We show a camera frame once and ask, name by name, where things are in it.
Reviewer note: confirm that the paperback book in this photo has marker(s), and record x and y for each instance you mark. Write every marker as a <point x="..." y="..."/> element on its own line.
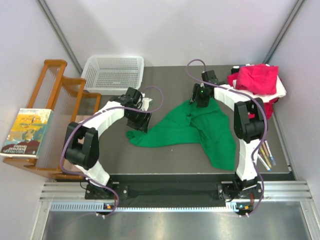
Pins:
<point x="28" y="133"/>

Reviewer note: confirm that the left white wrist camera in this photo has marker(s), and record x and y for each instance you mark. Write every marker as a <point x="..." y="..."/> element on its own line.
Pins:
<point x="145" y="102"/>

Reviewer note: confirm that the red bottom shirt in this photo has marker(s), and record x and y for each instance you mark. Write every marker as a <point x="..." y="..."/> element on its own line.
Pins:
<point x="231" y="79"/>

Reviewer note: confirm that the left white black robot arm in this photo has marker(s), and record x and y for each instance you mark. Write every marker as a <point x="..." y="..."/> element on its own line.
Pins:
<point x="108" y="115"/>

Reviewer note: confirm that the yellow marker pen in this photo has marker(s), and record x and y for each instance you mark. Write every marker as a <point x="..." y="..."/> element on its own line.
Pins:
<point x="265" y="157"/>

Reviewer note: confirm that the green t shirt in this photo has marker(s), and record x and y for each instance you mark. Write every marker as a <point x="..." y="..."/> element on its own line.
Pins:
<point x="189" y="124"/>

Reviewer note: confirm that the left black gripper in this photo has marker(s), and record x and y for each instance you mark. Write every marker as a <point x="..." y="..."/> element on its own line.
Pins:
<point x="139" y="121"/>

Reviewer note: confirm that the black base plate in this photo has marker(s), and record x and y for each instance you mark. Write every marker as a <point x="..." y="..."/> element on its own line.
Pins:
<point x="179" y="190"/>

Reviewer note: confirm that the wooden rack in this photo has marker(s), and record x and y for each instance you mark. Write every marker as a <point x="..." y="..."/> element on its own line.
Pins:
<point x="63" y="95"/>

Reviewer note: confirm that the white plastic basket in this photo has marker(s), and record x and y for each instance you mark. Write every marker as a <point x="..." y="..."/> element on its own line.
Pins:
<point x="113" y="75"/>

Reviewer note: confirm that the orange marker pen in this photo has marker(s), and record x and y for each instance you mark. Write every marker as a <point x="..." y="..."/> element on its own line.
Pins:
<point x="264" y="148"/>

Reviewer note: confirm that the pink red folded shirt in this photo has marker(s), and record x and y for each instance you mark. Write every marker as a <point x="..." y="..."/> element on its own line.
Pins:
<point x="259" y="79"/>

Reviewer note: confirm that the white marker pen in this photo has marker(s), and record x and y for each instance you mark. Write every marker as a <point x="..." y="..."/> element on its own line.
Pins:
<point x="270" y="153"/>

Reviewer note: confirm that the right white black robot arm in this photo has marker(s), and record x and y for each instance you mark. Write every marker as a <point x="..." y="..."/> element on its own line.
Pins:
<point x="249" y="125"/>

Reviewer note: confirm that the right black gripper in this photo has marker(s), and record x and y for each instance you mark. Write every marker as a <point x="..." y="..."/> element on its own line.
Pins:
<point x="195" y="97"/>

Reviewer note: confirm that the grey slotted cable duct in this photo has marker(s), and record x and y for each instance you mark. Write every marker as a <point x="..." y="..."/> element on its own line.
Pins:
<point x="106" y="207"/>

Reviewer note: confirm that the white folded shirt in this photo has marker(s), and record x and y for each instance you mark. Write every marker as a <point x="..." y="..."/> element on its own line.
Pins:
<point x="280" y="92"/>

